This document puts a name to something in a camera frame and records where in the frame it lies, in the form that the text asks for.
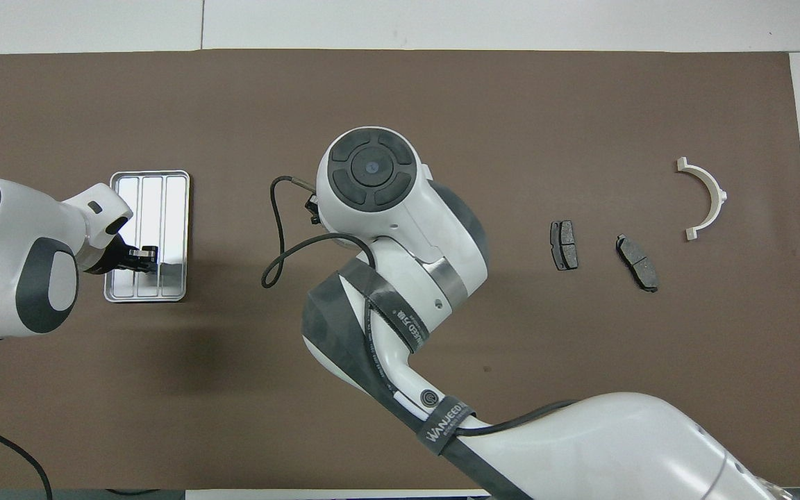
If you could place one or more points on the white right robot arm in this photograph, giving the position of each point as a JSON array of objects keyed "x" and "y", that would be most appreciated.
[{"x": 400, "y": 222}]

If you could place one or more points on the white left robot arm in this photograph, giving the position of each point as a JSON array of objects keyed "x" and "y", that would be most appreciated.
[{"x": 18, "y": 236}]

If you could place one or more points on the rectangular grey brake pad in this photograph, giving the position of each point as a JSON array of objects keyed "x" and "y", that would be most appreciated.
[{"x": 563, "y": 244}]

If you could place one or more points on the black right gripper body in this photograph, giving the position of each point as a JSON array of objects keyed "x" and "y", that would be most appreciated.
[{"x": 313, "y": 208}]

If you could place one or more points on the curved grey brake pad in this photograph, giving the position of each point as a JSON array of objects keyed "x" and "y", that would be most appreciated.
[{"x": 637, "y": 262}]

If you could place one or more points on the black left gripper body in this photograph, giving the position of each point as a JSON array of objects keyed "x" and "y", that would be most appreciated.
[{"x": 112, "y": 258}]

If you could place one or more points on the silver metal tray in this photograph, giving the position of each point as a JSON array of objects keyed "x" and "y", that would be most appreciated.
[{"x": 164, "y": 208}]

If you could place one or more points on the white curved plastic bracket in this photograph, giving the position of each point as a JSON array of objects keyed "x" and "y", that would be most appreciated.
[{"x": 716, "y": 187}]

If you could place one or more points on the brown table mat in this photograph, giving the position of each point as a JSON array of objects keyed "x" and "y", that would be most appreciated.
[{"x": 580, "y": 104}]

